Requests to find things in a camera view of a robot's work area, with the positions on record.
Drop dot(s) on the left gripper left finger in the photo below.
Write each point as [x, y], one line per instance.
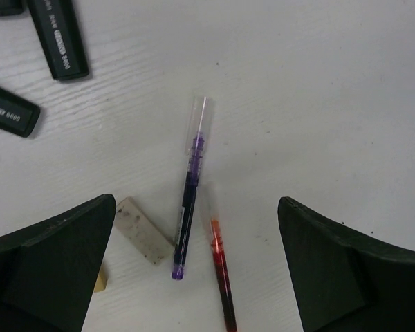
[48, 270]

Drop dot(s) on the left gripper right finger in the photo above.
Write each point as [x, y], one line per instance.
[345, 280]

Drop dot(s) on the red ink pen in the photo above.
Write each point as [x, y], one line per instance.
[210, 222]

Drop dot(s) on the green cap highlighter marker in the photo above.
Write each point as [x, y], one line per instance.
[57, 28]

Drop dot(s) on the yellow cap highlighter marker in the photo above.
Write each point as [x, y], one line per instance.
[11, 7]

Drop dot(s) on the tan cork block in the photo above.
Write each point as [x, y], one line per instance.
[102, 279]

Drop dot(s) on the white eraser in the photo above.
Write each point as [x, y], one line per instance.
[141, 233]

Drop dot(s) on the blue cap highlighter marker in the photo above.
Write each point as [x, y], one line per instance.
[17, 115]

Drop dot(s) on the black ink pen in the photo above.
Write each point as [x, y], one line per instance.
[197, 137]

